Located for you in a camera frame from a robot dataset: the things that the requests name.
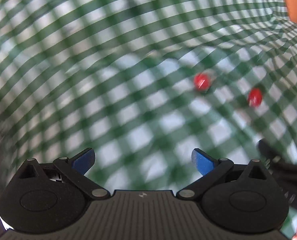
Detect red cherry fruit lower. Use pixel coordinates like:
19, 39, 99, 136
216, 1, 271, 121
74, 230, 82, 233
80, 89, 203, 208
248, 88, 263, 107

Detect green white checkered cloth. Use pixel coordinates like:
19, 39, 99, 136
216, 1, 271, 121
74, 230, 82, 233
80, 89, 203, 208
0, 0, 297, 238

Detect red cherry fruit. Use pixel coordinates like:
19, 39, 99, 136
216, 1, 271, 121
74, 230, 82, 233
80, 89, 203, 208
248, 88, 263, 107
193, 73, 212, 92

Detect red cherry fruit upper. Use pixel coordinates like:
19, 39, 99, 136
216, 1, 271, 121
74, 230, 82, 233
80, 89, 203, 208
193, 73, 212, 92

